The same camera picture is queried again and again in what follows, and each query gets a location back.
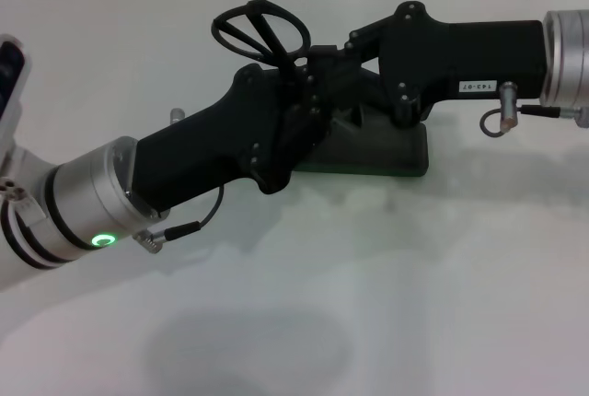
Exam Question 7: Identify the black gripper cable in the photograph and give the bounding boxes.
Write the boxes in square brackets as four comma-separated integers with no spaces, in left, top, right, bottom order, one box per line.
[479,81,579,137]
[133,183,226,255]

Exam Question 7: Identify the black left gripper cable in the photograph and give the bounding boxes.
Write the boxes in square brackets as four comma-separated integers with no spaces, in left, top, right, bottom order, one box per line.
[133,183,226,255]

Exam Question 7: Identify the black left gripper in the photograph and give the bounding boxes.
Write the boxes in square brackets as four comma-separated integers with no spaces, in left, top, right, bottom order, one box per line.
[130,64,338,195]

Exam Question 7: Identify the black glasses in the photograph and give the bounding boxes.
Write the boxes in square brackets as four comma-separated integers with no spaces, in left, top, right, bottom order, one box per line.
[212,0,309,70]

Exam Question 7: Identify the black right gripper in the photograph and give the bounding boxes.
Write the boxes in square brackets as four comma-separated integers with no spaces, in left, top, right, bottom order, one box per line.
[308,0,549,128]

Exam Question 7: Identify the green glasses case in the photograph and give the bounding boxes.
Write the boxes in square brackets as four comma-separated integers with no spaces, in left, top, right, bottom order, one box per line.
[294,105,432,180]

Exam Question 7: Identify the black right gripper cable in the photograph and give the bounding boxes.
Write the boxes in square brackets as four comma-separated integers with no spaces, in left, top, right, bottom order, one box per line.
[479,81,579,137]

